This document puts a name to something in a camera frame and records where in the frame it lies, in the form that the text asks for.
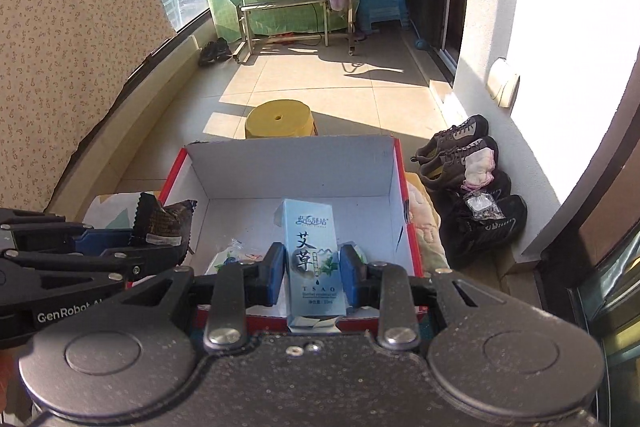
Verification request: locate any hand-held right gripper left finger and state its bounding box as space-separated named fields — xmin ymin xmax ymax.
xmin=120 ymin=242 xmax=287 ymax=351

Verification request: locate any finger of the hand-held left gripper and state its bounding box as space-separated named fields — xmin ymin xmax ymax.
xmin=0 ymin=207 xmax=136 ymax=255
xmin=0 ymin=246 xmax=147 ymax=295

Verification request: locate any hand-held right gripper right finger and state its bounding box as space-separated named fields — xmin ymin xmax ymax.
xmin=339 ymin=243 xmax=507 ymax=352

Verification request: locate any dark brown snack packet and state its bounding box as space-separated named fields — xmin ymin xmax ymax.
xmin=131 ymin=192 xmax=198 ymax=269

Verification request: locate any light blue carton box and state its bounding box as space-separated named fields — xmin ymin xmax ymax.
xmin=274 ymin=199 xmax=349 ymax=336

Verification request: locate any red and white cardboard box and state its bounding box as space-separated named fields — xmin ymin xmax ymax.
xmin=125 ymin=135 xmax=432 ymax=333

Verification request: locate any white cloth with triangle print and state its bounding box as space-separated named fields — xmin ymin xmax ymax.
xmin=81 ymin=192 xmax=164 ymax=234

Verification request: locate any white and green packet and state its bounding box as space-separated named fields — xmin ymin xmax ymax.
xmin=205 ymin=236 xmax=267 ymax=276

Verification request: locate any pink and yellow printed blanket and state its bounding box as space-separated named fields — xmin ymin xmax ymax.
xmin=404 ymin=172 xmax=451 ymax=279

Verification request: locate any black sneaker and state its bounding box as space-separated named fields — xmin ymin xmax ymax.
xmin=429 ymin=169 xmax=512 ymax=210
xmin=444 ymin=194 xmax=528 ymax=267

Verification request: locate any brown hiking shoe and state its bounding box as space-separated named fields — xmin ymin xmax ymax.
xmin=415 ymin=114 xmax=490 ymax=158
xmin=411 ymin=136 xmax=499 ymax=182

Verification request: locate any small clear plastic bag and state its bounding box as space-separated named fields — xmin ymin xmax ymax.
xmin=462 ymin=190 xmax=504 ymax=222

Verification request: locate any yellow plastic stool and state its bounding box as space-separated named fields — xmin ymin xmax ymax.
xmin=244 ymin=99 xmax=319 ymax=140

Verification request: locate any pink and white cloth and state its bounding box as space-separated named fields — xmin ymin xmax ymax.
xmin=461 ymin=147 xmax=500 ymax=193

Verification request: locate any beige floral curtain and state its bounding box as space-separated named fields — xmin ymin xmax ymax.
xmin=0 ymin=0 xmax=174 ymax=214

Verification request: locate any pair of dark shoes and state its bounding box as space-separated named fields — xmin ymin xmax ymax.
xmin=197 ymin=37 xmax=234 ymax=68

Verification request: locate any metal drying rack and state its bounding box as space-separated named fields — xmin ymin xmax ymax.
xmin=233 ymin=0 xmax=362 ymax=64

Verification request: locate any white wall socket cover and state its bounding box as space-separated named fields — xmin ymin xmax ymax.
xmin=485 ymin=58 xmax=521 ymax=109

